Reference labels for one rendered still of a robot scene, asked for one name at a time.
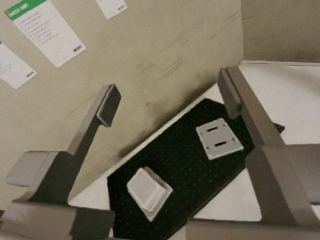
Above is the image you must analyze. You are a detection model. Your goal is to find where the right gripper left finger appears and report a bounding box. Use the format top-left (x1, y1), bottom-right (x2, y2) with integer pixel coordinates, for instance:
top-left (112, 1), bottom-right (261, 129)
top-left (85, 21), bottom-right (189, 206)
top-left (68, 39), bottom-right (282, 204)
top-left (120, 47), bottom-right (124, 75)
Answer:
top-left (0, 84), bottom-right (122, 240)

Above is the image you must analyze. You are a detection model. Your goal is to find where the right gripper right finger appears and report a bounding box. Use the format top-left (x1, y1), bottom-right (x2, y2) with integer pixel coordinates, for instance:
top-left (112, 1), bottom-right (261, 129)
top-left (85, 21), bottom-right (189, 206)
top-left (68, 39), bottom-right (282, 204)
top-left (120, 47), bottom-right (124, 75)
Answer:
top-left (185, 66), bottom-right (320, 240)

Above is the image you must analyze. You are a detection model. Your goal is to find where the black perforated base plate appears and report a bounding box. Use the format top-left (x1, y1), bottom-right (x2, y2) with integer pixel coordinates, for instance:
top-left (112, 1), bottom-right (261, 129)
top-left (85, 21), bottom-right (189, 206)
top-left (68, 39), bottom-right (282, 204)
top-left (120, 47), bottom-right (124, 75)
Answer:
top-left (106, 97), bottom-right (255, 240)

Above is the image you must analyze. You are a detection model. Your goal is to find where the white deep-well block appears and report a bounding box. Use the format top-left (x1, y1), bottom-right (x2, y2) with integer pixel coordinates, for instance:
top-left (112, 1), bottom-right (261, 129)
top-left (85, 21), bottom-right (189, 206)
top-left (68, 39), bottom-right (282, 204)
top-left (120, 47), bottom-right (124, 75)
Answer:
top-left (127, 168), bottom-right (166, 212)

